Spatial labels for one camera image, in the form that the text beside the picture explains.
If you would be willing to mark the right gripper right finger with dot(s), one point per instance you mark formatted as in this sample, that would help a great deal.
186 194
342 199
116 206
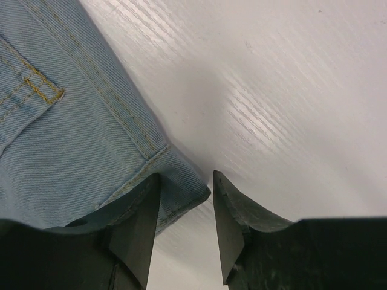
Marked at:
261 250

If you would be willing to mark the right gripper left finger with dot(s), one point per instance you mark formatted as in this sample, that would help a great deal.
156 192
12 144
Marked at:
110 248

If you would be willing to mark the light blue denim skirt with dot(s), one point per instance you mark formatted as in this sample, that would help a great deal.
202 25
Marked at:
75 133

